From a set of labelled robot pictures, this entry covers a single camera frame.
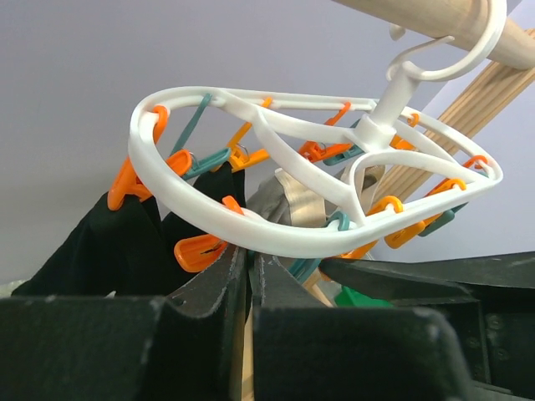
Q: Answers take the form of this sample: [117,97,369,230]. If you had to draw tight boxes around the green plastic bin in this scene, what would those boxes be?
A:
[334,287,392,307]

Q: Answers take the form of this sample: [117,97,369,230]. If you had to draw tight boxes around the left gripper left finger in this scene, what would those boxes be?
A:
[1,246,247,400]

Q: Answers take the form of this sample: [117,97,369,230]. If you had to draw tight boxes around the wooden hanging rack frame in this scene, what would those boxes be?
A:
[242,1,534,400]

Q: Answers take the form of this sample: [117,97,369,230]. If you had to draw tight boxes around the black underwear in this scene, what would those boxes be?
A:
[12,160,247,297]

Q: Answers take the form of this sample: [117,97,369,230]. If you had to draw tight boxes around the white plastic clip hanger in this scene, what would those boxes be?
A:
[128,1,507,259]

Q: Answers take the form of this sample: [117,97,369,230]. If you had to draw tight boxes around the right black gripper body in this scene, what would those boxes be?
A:
[436,252,534,399]

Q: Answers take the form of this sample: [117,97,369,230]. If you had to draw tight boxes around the grey underwear white trim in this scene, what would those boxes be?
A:
[246,165,388,229]

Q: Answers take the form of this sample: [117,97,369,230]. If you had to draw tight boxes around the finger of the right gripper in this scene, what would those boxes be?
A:
[319,258,474,301]

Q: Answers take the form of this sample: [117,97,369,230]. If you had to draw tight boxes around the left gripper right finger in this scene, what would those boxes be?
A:
[249,254,472,400]

